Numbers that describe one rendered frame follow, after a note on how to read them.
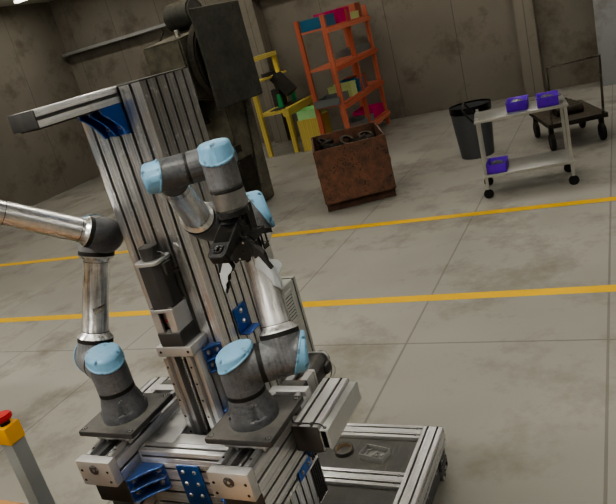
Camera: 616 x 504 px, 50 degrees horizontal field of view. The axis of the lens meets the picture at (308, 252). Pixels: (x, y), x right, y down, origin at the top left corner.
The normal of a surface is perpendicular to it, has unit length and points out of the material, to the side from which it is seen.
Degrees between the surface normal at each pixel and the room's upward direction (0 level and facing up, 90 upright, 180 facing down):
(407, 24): 90
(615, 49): 84
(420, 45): 90
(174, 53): 92
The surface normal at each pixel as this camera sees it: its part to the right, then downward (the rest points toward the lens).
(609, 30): -0.41, 0.29
